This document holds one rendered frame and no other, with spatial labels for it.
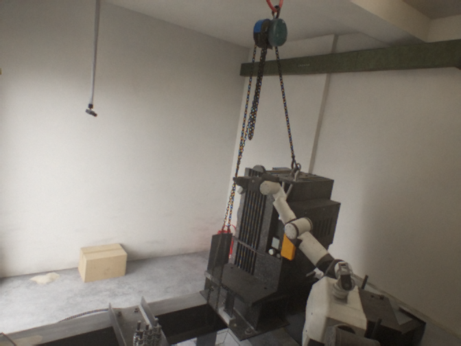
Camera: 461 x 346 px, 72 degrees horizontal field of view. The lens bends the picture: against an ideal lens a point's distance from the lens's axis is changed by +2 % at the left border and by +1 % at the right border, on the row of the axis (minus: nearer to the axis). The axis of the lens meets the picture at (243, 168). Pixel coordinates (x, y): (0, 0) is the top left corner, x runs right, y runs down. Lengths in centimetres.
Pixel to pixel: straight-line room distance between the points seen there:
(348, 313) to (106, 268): 301
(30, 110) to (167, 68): 146
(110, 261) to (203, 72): 246
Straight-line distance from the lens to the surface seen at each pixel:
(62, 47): 374
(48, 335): 215
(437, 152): 273
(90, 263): 380
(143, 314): 221
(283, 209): 163
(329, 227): 217
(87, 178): 385
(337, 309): 127
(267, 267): 215
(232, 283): 213
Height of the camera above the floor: 193
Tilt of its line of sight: 9 degrees down
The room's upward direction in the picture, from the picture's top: 9 degrees clockwise
